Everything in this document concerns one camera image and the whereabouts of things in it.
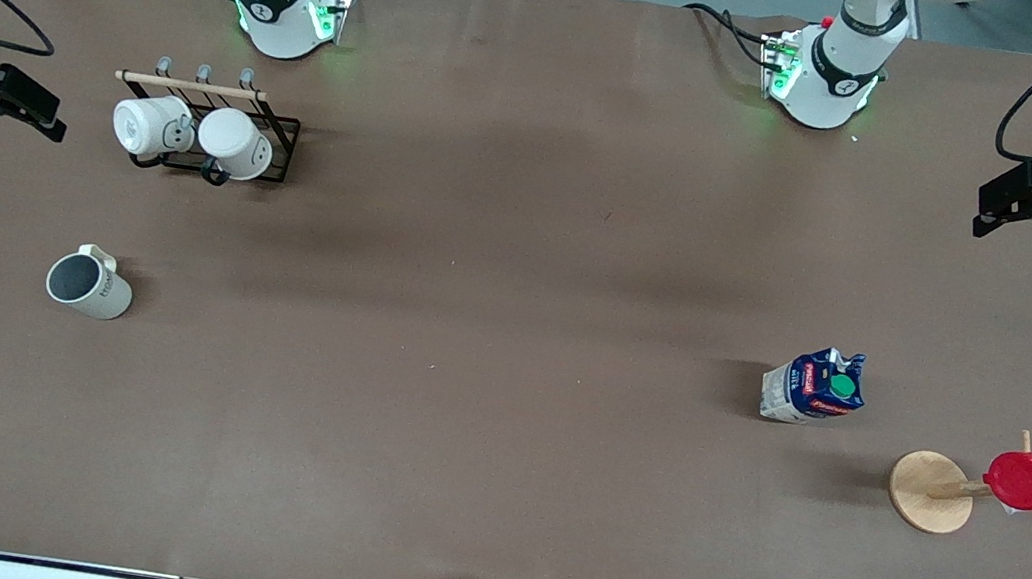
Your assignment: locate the white mug grey inside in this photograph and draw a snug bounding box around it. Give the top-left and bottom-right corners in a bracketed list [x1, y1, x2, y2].
[41, 238, 140, 324]

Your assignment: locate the blue white milk carton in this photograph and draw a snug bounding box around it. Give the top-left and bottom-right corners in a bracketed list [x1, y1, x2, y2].
[756, 339, 871, 435]

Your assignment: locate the white mug with face print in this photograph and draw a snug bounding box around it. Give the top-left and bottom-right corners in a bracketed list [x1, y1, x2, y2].
[108, 88, 199, 165]

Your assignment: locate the plain white mug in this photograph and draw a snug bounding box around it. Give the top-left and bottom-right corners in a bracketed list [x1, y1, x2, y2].
[192, 104, 280, 186]

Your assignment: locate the wooden mug tree stand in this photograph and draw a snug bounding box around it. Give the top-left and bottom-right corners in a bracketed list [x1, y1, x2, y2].
[883, 412, 1032, 549]

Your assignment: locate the black wire mug rack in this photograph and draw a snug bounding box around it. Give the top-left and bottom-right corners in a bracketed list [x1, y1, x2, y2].
[102, 50, 310, 196]

